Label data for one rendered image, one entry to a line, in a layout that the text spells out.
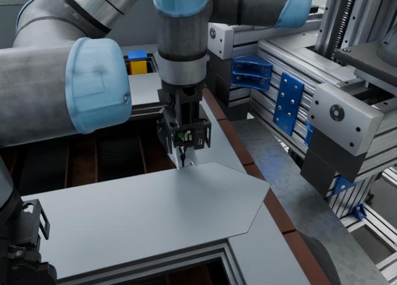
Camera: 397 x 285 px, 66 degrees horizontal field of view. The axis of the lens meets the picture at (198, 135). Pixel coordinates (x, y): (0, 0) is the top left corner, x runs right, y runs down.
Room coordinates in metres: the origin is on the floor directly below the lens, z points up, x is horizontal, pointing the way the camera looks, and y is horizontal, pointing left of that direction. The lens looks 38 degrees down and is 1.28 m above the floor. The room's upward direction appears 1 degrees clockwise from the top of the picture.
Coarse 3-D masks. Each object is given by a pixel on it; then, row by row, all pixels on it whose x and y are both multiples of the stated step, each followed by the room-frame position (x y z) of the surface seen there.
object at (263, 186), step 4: (252, 176) 0.43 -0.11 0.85; (256, 180) 0.42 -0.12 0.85; (260, 180) 0.42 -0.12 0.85; (264, 180) 0.42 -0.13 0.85; (256, 184) 0.41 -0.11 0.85; (260, 184) 0.41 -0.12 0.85; (264, 184) 0.41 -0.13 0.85; (268, 184) 0.41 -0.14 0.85; (260, 188) 0.40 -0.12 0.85; (264, 188) 0.40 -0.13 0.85; (268, 188) 0.40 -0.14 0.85; (264, 192) 0.39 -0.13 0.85; (264, 196) 0.38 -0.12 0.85
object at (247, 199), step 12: (216, 168) 0.45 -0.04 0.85; (228, 168) 0.45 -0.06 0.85; (228, 180) 0.42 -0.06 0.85; (240, 180) 0.42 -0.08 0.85; (252, 180) 0.42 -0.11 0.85; (228, 192) 0.39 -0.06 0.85; (240, 192) 0.39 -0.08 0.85; (252, 192) 0.39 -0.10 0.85; (240, 204) 0.36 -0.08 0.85; (252, 204) 0.36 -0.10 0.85; (240, 216) 0.33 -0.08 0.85; (252, 216) 0.33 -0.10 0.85
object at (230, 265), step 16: (128, 64) 1.00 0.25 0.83; (144, 112) 0.69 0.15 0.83; (224, 240) 0.29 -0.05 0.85; (160, 256) 0.26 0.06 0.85; (176, 256) 0.26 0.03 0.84; (192, 256) 0.27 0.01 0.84; (208, 256) 0.27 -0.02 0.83; (224, 256) 0.27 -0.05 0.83; (96, 272) 0.23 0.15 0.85; (112, 272) 0.24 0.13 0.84; (128, 272) 0.24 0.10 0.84; (144, 272) 0.24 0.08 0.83; (160, 272) 0.25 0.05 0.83; (224, 272) 0.25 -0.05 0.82; (240, 272) 0.23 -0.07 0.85
